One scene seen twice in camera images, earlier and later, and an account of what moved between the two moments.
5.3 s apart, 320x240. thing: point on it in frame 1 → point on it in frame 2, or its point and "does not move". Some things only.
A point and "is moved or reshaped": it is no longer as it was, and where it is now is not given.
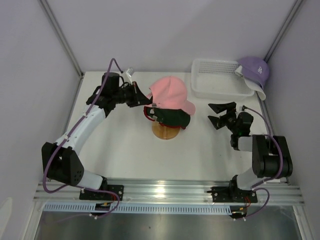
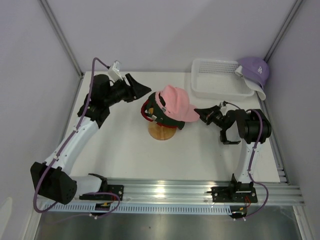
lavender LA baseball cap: (255, 69) does not move
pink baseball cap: (170, 92) is moved or reshaped
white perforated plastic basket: (216, 79) does not move
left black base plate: (119, 189) does not move
